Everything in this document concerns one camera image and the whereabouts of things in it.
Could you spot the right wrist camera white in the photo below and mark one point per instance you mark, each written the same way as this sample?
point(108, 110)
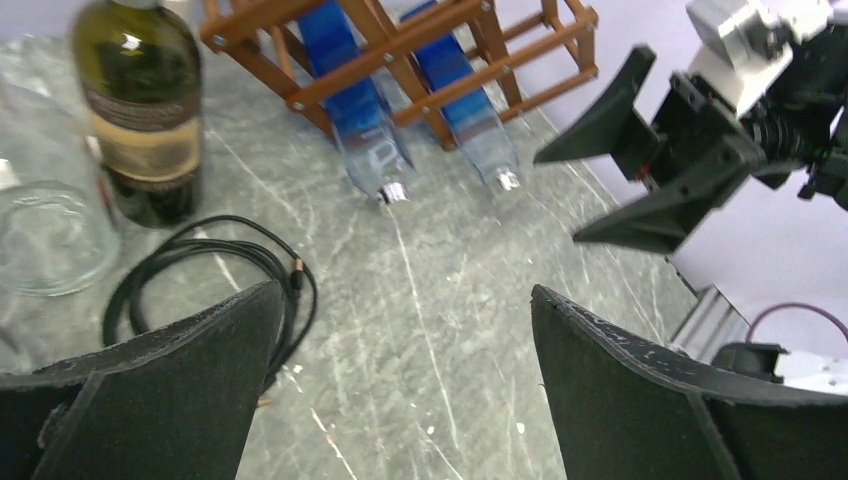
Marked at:
point(746, 45)

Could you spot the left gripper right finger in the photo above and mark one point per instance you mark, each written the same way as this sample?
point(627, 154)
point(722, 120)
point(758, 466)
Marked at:
point(624, 407)

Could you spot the clear glass bottle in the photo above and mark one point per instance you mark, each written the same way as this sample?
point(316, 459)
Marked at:
point(58, 232)

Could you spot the blue label clear bottle left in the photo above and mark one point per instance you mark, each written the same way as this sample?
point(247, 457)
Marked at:
point(375, 157)

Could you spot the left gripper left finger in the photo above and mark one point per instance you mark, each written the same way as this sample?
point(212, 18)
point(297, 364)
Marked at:
point(173, 403)

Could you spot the blue label clear bottle right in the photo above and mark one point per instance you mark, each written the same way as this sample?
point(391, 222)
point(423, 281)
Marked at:
point(472, 119)

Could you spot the blue label clear bottle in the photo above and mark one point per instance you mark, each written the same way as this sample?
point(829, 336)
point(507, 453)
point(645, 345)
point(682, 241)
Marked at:
point(375, 157)
point(472, 119)

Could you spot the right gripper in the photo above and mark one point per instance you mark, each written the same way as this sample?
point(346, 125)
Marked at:
point(695, 153)

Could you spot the brown wooden wine rack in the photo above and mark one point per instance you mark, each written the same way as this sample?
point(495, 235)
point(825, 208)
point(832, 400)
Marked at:
point(255, 35)

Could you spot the dark green wine bottle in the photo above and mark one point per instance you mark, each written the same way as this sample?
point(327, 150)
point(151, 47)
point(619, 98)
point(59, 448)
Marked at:
point(140, 74)

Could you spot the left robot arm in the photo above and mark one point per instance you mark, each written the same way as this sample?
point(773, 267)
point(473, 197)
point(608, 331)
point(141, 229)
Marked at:
point(178, 402)

